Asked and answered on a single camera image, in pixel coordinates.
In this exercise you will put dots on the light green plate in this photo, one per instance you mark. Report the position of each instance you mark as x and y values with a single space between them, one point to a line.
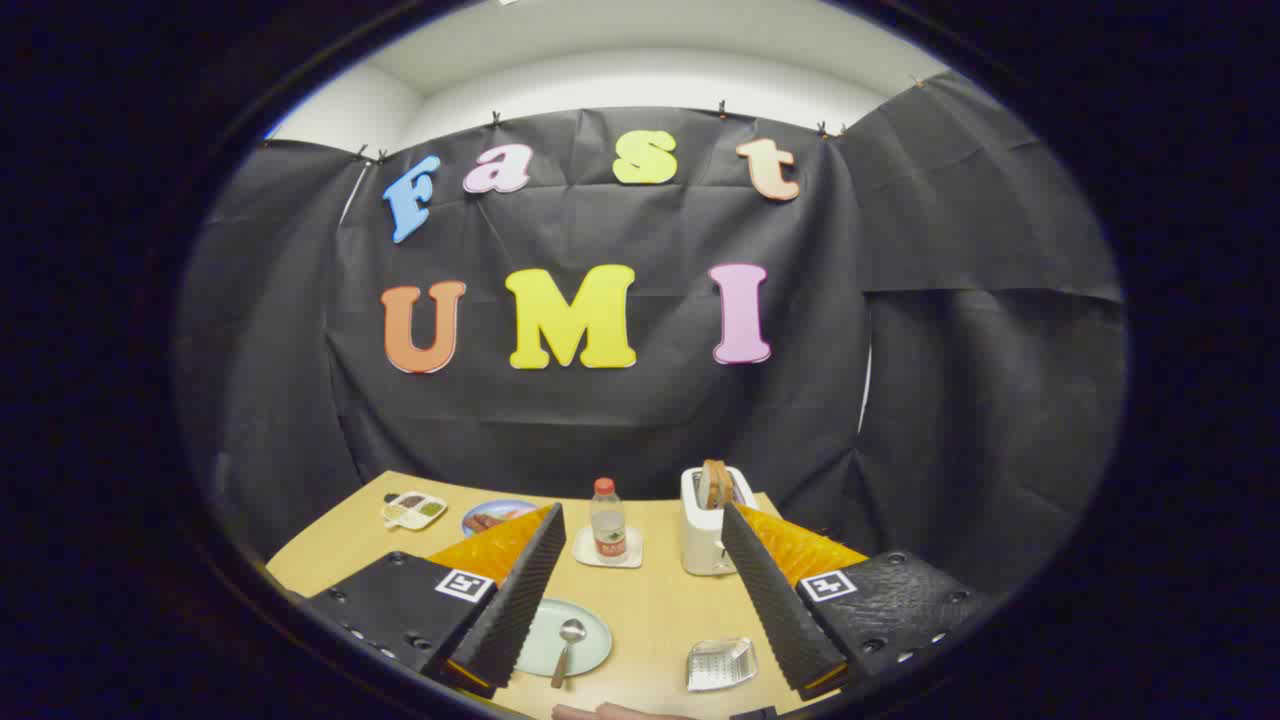
590 645

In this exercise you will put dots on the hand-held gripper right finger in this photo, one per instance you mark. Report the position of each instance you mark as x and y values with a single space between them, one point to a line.
775 600

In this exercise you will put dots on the white toaster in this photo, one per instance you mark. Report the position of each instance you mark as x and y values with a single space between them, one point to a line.
702 540

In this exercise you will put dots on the white divided sauce dish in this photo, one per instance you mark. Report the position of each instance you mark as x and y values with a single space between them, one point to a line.
413 510

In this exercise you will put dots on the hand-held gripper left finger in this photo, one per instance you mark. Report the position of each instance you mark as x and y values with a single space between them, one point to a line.
520 600

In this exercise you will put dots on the perforated metal basket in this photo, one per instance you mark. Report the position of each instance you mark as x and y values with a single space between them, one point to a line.
720 665

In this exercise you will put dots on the brown toast slice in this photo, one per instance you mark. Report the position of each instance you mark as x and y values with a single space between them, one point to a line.
706 485
724 483

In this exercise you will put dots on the clear water bottle red cap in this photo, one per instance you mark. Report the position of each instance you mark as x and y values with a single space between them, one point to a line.
608 525

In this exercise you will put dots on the white square coaster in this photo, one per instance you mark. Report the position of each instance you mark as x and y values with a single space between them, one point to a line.
633 555

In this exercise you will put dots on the blue plate with food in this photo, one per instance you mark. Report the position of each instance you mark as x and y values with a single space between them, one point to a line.
490 518

